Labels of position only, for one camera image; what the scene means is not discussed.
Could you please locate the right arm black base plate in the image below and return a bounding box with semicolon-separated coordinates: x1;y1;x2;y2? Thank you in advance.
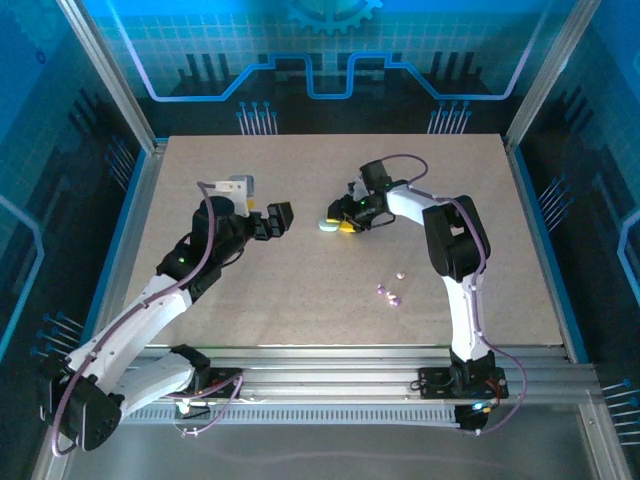
417;367;510;401

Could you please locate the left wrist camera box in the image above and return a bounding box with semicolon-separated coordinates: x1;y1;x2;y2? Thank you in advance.
207;173;256;219

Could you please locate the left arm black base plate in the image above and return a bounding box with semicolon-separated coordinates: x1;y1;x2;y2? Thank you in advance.
151;367;245;401

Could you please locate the black controller box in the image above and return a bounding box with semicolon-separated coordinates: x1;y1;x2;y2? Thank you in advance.
453;401;490;435

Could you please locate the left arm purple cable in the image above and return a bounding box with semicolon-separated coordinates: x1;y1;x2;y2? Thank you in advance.
49;180;246;457

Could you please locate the grey metal tray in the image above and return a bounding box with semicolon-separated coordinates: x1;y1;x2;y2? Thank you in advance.
29;387;634;480

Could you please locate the white cable connector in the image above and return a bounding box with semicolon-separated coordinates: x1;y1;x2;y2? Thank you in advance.
174;399;211;421

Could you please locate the aluminium table rail wide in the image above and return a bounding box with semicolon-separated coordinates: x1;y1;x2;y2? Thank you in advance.
64;346;601;401

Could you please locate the slotted grey cable duct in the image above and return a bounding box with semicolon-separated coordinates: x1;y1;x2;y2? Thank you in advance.
119;405;464;427

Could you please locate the aluminium frame post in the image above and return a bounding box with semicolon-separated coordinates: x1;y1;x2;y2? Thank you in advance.
504;0;604;154
55;0;160;154

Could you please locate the aluminium table side rail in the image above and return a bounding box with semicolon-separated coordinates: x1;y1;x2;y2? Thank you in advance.
92;142;169;354
505;142;589;364

